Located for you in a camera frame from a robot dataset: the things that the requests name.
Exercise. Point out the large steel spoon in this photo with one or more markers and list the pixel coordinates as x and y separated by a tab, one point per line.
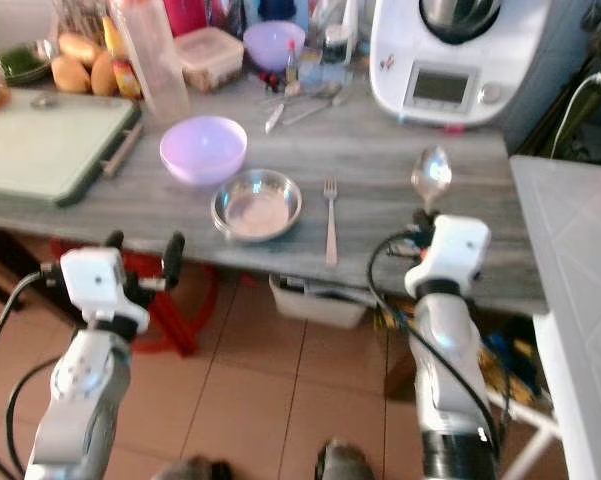
431	175

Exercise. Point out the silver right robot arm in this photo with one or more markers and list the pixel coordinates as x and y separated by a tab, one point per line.
450	360

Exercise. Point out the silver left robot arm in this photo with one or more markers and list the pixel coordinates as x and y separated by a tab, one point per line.
85	400

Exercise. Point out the red plastic stool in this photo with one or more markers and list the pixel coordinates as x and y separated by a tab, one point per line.
190	300

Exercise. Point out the steel fork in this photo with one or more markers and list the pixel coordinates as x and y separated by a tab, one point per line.
331	225

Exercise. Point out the stainless steel bowl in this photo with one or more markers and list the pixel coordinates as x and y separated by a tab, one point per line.
256	207

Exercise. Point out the large purple plastic bowl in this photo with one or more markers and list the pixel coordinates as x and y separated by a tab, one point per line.
203	149

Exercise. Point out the pale green cutting board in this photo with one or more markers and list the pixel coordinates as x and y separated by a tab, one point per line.
52	143

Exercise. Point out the white plastic bin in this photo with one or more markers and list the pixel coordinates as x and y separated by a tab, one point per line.
315	303

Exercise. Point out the white plastic side table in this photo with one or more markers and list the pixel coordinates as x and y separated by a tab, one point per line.
570	260

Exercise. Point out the white kitchen machine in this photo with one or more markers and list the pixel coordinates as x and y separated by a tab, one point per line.
450	55

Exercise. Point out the brown bread roll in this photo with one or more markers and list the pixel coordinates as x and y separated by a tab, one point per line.
69	74
79	47
104	73

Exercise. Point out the yellow sauce bottle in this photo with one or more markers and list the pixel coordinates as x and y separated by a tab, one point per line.
125	72

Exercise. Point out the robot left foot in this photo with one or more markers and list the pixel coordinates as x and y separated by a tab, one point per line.
190	470

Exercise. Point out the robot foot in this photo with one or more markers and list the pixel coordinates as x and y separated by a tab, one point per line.
190	470
345	462

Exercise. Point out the glass jar with dark lid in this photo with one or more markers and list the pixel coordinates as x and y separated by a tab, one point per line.
334	47

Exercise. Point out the small thin seasoning bottle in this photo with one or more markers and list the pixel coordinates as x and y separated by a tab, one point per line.
291	68

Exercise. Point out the clear lidded food container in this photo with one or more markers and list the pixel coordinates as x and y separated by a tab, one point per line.
210	57

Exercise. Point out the small purple plastic bowl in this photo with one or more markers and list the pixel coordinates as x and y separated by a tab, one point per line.
273	43

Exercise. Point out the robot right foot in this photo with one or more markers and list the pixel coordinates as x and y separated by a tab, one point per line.
345	462

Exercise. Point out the red container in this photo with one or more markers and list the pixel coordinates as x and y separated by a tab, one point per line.
186	15

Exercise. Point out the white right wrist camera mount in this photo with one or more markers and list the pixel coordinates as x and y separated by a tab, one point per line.
452	252

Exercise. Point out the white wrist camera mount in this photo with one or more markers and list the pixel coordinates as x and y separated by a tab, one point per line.
452	252
92	280

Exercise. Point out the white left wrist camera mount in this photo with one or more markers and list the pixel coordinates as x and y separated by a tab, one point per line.
92	280

